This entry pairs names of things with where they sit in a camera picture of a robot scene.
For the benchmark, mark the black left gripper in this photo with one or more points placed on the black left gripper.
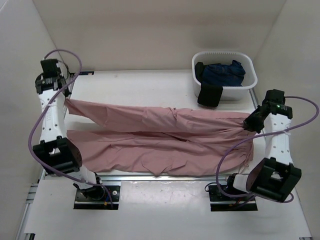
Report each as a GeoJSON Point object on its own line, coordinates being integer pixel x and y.
{"type": "Point", "coordinates": [66, 93]}

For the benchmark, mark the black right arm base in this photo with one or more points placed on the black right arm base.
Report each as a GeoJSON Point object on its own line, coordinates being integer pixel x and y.
{"type": "Point", "coordinates": [222, 203]}

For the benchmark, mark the pink trousers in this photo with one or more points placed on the pink trousers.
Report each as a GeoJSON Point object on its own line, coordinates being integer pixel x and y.
{"type": "Point", "coordinates": [160, 140]}

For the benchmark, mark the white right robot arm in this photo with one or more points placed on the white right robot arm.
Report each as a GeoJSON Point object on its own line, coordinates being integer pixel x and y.
{"type": "Point", "coordinates": [275, 176]}

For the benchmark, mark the aluminium left rail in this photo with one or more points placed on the aluminium left rail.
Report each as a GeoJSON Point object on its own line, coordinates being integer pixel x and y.
{"type": "Point", "coordinates": [42, 175]}

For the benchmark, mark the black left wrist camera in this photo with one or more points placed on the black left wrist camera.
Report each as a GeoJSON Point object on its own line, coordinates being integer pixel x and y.
{"type": "Point", "coordinates": [51, 68]}

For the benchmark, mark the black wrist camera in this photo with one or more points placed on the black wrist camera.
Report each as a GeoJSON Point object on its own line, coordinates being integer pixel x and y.
{"type": "Point", "coordinates": [275, 96]}
{"type": "Point", "coordinates": [51, 68]}

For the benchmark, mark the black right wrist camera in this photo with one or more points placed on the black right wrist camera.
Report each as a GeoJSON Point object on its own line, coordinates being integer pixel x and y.
{"type": "Point", "coordinates": [275, 96]}

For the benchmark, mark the aluminium rail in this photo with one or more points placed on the aluminium rail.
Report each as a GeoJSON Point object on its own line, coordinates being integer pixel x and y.
{"type": "Point", "coordinates": [163, 178]}
{"type": "Point", "coordinates": [254, 98]}
{"type": "Point", "coordinates": [42, 175]}

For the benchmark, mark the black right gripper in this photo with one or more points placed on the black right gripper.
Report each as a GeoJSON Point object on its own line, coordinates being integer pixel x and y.
{"type": "Point", "coordinates": [249, 125]}

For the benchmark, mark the white plastic basket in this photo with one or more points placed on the white plastic basket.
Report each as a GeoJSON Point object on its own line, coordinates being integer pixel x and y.
{"type": "Point", "coordinates": [226, 57]}

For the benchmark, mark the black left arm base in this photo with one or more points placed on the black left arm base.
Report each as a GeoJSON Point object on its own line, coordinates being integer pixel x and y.
{"type": "Point", "coordinates": [97, 198]}

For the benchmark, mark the aluminium front rail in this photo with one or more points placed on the aluminium front rail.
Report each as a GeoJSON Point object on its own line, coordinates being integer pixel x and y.
{"type": "Point", "coordinates": [163, 178]}

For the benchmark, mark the aluminium right rail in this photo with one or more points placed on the aluminium right rail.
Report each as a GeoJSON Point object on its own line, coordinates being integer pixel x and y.
{"type": "Point", "coordinates": [254, 98]}

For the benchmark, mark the dark blue trousers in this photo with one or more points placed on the dark blue trousers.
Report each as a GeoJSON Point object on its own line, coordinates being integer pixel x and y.
{"type": "Point", "coordinates": [224, 75]}

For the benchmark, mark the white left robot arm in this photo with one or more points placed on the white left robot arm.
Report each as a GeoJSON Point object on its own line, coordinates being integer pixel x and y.
{"type": "Point", "coordinates": [75, 167]}

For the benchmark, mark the black trousers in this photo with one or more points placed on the black trousers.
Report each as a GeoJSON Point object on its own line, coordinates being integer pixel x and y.
{"type": "Point", "coordinates": [210, 88]}

